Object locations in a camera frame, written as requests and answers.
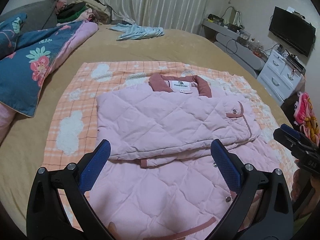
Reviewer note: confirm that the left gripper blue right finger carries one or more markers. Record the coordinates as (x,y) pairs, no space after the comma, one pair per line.
(262,207)

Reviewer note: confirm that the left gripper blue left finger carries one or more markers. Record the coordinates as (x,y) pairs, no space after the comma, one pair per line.
(57,206)

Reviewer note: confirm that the pink quilted jacket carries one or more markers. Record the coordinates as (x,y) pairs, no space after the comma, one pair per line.
(160,181)

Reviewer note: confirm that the pile of mixed clothes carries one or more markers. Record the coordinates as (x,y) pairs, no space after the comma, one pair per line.
(82,10)

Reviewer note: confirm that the pink yellow cloth bundle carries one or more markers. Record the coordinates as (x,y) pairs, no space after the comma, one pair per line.
(305,118)

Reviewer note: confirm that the orange white plaid blanket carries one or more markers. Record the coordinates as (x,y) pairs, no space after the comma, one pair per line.
(73,130)

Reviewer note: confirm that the white drawer dresser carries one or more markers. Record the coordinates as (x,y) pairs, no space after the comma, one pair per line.
(280,78)

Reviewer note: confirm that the black flat television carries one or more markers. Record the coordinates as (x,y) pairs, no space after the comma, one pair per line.
(294,30)

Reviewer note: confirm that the blue floral pink quilt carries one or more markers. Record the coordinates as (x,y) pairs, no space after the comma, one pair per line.
(28,58)

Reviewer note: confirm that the light blue striped garment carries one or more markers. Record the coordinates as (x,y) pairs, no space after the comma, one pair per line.
(136,32)

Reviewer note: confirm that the grey pillow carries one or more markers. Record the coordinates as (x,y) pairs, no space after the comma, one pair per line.
(40,15)

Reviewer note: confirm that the white striped curtain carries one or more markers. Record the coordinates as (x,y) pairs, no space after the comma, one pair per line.
(186,15)

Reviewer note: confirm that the grey curved wall shelf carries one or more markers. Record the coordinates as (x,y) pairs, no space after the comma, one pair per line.
(226,40)

